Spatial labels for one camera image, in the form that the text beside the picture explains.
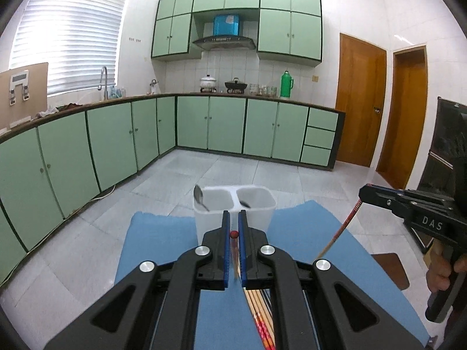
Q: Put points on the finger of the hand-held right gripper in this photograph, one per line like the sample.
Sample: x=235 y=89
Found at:
x=375 y=197

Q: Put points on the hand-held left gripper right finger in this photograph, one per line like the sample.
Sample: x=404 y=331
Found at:
x=243 y=251

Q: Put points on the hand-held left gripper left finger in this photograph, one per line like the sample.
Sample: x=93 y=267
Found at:
x=226 y=251

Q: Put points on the red-tipped chopstick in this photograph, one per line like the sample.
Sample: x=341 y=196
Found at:
x=234 y=234

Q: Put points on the white two-compartment utensil holder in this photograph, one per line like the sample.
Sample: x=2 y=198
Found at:
x=255 y=207

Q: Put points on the red patterned chopstick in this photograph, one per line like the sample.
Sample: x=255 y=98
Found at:
x=341 y=229

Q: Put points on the group of chopsticks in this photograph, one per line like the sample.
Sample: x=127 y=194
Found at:
x=259 y=321

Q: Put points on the person's right hand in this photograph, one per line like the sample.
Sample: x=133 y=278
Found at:
x=439 y=271

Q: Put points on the metal spoon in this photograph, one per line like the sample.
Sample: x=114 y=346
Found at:
x=199 y=197

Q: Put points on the blue mat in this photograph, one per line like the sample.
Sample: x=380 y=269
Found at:
x=160 y=240

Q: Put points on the brown stool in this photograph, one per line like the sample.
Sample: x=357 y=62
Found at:
x=392 y=268

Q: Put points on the wooden door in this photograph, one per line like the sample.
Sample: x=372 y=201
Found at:
x=359 y=102
x=405 y=116

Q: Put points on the green thermos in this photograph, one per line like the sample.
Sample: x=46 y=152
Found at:
x=286 y=85

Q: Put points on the glass jar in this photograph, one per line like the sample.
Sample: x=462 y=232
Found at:
x=254 y=90
x=263 y=91
x=273 y=91

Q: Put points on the green base cabinets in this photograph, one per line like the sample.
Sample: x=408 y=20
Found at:
x=109 y=142

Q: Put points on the black pot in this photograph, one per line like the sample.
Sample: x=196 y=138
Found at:
x=236 y=85

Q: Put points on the white pot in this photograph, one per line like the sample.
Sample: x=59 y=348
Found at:
x=208 y=83

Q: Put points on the clear containers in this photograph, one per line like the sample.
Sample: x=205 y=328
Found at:
x=117 y=93

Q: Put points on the range hood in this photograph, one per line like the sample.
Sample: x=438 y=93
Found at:
x=224 y=42

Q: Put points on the metal faucet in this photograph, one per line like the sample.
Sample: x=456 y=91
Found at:
x=104 y=76

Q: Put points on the rumpled cloth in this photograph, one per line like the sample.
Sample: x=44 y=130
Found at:
x=60 y=109

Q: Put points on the blue box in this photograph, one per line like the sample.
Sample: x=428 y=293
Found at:
x=226 y=25

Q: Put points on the cardboard board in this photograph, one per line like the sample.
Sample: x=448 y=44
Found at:
x=36 y=94

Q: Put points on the white window blind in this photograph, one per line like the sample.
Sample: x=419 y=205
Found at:
x=73 y=32

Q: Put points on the green wall cabinets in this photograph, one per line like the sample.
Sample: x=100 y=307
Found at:
x=273 y=29

